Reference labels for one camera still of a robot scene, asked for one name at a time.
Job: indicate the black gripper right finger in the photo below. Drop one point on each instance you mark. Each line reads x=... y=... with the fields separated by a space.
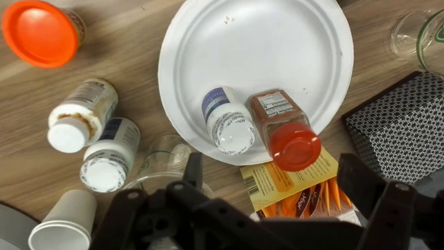
x=397 y=217

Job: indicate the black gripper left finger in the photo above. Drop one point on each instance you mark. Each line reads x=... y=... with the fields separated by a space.
x=153 y=217

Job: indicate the white pill bottle blue label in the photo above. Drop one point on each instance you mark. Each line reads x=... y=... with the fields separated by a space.
x=229 y=123
x=108 y=157

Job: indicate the white pill bottle green label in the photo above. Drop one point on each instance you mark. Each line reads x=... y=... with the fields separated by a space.
x=81 y=116

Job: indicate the orange-capped brown spice bottle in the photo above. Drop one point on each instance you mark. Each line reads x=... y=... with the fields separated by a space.
x=289 y=134

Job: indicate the white paper plate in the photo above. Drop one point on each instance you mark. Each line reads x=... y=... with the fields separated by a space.
x=258 y=51

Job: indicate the white paper cup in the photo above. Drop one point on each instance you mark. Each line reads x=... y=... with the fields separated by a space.
x=64 y=223

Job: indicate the grey patterned box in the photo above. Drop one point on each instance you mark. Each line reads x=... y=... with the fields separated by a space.
x=402 y=126

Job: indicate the yellow open tea box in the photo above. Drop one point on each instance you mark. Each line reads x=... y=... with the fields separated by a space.
x=282 y=182

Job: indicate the white plastic bin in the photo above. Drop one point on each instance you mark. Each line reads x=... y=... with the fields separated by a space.
x=14 y=230

